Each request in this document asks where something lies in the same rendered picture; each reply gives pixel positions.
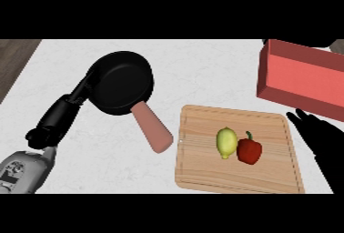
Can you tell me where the yellow-green lemon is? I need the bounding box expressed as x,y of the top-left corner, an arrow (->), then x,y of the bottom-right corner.
215,126 -> 239,160

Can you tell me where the brown object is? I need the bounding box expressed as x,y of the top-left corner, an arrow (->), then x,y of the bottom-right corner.
327,39 -> 344,56

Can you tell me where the wooden cutting board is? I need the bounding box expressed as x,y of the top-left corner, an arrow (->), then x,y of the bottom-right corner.
172,104 -> 306,195

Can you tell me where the red cardboard box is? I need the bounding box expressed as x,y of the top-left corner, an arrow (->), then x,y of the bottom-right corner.
255,38 -> 344,123

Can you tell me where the black frying pan pink handle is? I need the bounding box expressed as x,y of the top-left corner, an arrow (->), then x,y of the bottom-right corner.
87,50 -> 174,155

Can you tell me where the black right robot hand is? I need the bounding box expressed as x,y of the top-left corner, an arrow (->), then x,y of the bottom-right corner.
284,107 -> 344,195

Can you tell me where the red bell pepper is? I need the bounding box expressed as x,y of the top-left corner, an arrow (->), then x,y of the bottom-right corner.
234,130 -> 264,166

